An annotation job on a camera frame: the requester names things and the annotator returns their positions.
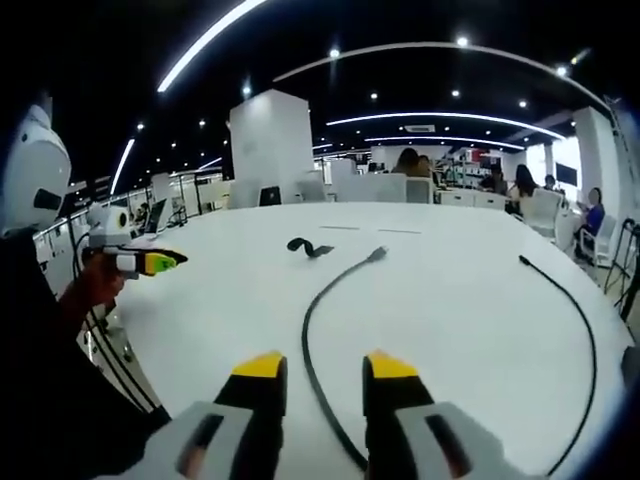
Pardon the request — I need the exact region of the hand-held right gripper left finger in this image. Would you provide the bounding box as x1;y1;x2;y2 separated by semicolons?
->
118;349;289;480

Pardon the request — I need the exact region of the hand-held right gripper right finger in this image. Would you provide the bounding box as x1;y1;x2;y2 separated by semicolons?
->
361;349;547;480

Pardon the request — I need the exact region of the black charging cable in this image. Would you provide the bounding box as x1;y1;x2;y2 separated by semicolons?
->
301;244;599;479

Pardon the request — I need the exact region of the black Velcro strap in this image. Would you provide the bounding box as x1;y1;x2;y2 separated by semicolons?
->
286;236;336;261

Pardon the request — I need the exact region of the white desk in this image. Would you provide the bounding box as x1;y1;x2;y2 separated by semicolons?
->
74;200;636;480

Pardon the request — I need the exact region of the person's left hand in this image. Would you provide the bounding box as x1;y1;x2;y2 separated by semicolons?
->
58;249;127;314

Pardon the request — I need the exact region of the white square pillar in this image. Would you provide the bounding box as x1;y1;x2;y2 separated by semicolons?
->
228;88;314;209

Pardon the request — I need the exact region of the white chair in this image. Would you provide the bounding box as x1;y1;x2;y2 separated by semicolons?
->
593;213;619;267
523;188;564;237

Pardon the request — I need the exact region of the black tripod stand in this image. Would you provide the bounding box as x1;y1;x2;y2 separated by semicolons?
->
603;216;640;322

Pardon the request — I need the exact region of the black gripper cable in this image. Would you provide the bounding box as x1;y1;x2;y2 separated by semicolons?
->
71;219;94;282

